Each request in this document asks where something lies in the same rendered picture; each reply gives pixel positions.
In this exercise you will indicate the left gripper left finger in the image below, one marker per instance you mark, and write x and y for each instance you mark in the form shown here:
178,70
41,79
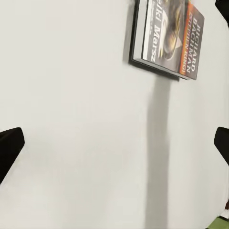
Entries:
11,143

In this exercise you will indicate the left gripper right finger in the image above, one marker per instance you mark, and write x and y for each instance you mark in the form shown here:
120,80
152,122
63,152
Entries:
221,141

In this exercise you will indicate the bed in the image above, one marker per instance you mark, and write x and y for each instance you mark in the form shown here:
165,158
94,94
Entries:
110,143

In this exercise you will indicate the hardback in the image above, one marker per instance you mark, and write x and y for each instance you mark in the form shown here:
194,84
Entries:
168,36

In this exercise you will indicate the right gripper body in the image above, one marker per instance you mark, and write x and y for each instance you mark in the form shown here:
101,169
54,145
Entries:
223,7

